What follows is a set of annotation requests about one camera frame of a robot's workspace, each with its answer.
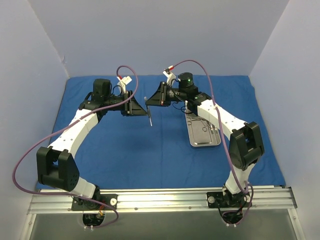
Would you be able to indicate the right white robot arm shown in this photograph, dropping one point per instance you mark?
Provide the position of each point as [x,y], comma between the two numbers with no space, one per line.
[242,141]

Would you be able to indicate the aluminium front rail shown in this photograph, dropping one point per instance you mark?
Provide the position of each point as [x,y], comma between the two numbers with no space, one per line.
[163,200]

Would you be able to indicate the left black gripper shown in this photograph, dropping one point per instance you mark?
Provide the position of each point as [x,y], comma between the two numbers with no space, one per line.
[128,103]

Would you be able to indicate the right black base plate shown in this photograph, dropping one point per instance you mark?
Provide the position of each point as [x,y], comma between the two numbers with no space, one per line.
[222,199]

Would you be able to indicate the steel forceps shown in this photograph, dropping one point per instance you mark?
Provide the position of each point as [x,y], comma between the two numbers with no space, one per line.
[201,124]

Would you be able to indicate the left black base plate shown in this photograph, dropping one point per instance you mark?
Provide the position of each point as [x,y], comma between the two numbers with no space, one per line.
[110,199]

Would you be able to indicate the blue surgical drape cloth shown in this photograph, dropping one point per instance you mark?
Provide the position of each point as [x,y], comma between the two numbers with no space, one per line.
[140,152]

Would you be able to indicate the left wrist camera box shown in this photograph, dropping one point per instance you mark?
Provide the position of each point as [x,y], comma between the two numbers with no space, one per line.
[122,83]

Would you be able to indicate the steel instrument tray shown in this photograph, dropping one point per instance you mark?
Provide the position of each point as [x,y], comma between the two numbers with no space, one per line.
[198,138]

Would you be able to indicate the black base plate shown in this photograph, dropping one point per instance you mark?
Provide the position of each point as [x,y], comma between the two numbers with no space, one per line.
[110,199]
[222,199]

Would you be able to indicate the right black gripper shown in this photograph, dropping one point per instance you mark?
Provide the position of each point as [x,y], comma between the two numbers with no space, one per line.
[163,93]

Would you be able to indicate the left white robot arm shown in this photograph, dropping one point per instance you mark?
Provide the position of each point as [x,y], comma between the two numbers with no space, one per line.
[56,166]

